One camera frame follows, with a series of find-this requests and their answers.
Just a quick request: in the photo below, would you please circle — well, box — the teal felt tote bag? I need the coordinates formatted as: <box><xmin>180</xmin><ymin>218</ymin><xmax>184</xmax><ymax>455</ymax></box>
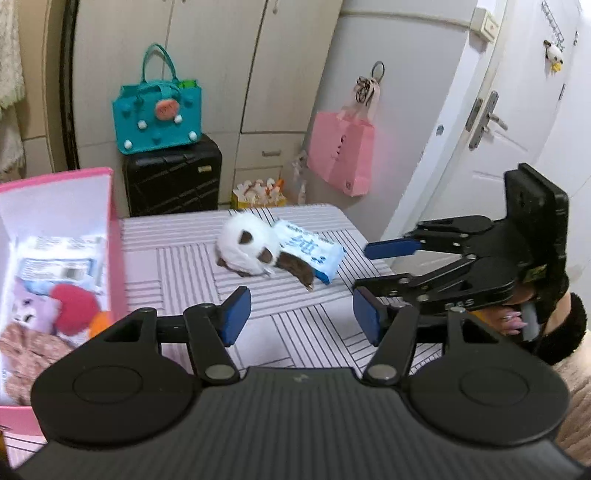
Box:
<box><xmin>112</xmin><ymin>44</ymin><xmax>204</xmax><ymax>155</ymax></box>

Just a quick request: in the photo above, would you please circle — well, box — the pink paper bag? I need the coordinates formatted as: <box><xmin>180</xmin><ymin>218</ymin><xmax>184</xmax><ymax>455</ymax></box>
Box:
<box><xmin>307</xmin><ymin>76</ymin><xmax>383</xmax><ymax>198</ymax></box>

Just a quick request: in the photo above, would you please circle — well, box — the blue white tissue pack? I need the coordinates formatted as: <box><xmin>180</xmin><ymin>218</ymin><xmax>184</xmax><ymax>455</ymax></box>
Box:
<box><xmin>272</xmin><ymin>220</ymin><xmax>346</xmax><ymax>285</ymax></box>
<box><xmin>14</xmin><ymin>234</ymin><xmax>105</xmax><ymax>297</ymax></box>

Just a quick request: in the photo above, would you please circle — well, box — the pink fluffy pompom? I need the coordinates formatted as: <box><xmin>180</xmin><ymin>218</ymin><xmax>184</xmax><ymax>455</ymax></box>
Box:
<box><xmin>51</xmin><ymin>284</ymin><xmax>101</xmax><ymax>336</ymax></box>

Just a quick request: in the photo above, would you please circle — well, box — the beige wardrobe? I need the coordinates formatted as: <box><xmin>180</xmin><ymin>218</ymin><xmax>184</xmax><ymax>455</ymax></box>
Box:
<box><xmin>44</xmin><ymin>0</ymin><xmax>345</xmax><ymax>208</ymax></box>

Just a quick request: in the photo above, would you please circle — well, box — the purple plush toy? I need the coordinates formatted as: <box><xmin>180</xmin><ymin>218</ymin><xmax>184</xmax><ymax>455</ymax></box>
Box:
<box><xmin>9</xmin><ymin>279</ymin><xmax>62</xmax><ymax>334</ymax></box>

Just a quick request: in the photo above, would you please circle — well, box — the white wall switch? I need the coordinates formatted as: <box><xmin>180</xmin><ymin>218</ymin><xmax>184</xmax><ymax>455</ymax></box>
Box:
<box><xmin>471</xmin><ymin>8</ymin><xmax>500</xmax><ymax>45</ymax></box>

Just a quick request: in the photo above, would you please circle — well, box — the pink storage box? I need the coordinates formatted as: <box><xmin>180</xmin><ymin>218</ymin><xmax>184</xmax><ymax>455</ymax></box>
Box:
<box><xmin>0</xmin><ymin>167</ymin><xmax>131</xmax><ymax>437</ymax></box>

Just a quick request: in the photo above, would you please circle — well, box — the white door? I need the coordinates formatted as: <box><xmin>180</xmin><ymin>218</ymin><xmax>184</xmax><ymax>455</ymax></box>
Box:
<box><xmin>383</xmin><ymin>0</ymin><xmax>591</xmax><ymax>282</ymax></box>

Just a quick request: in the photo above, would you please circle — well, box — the metal door handle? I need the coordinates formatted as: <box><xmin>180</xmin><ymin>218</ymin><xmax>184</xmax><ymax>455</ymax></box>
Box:
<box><xmin>465</xmin><ymin>91</ymin><xmax>509</xmax><ymax>151</ymax></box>

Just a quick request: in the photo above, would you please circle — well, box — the white brown plush toy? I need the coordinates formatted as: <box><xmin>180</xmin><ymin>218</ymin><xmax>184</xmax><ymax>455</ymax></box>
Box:
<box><xmin>215</xmin><ymin>210</ymin><xmax>319</xmax><ymax>292</ymax></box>

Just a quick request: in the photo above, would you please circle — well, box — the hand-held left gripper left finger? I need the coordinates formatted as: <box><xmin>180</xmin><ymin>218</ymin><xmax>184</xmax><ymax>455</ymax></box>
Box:
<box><xmin>104</xmin><ymin>286</ymin><xmax>252</xmax><ymax>386</ymax></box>

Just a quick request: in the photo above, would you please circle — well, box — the black suitcase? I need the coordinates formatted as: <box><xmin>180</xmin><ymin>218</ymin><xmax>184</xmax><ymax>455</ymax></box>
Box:
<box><xmin>122</xmin><ymin>134</ymin><xmax>223</xmax><ymax>217</ymax></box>

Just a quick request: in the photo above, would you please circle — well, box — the cream knitted cardigan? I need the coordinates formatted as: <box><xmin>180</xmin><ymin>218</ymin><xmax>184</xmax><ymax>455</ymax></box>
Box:
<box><xmin>0</xmin><ymin>0</ymin><xmax>27</xmax><ymax>182</ymax></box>

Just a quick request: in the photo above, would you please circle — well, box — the person's right hand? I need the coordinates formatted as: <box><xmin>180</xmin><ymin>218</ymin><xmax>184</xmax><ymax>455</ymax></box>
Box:
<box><xmin>480</xmin><ymin>302</ymin><xmax>528</xmax><ymax>337</ymax></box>

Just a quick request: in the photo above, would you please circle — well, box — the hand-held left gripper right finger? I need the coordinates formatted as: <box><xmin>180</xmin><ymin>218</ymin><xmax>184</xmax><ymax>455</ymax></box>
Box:
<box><xmin>352</xmin><ymin>288</ymin><xmax>502</xmax><ymax>386</ymax></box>

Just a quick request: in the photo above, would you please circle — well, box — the metal wall hook rack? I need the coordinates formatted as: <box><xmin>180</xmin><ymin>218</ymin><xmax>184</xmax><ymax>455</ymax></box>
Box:
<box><xmin>540</xmin><ymin>0</ymin><xmax>566</xmax><ymax>48</ymax></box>

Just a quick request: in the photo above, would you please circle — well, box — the penguin plush toy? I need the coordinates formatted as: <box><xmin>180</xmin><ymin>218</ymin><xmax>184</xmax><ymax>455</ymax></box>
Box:
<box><xmin>544</xmin><ymin>39</ymin><xmax>566</xmax><ymax>73</ymax></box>

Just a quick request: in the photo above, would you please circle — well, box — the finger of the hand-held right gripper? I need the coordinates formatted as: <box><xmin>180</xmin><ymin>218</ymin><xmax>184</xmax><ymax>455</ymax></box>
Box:
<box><xmin>364</xmin><ymin>215</ymin><xmax>507</xmax><ymax>260</ymax></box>
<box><xmin>353</xmin><ymin>255</ymin><xmax>523</xmax><ymax>320</ymax></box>

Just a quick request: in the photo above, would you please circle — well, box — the orange ball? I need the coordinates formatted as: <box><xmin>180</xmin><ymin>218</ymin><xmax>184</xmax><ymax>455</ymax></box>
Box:
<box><xmin>88</xmin><ymin>310</ymin><xmax>112</xmax><ymax>337</ymax></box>

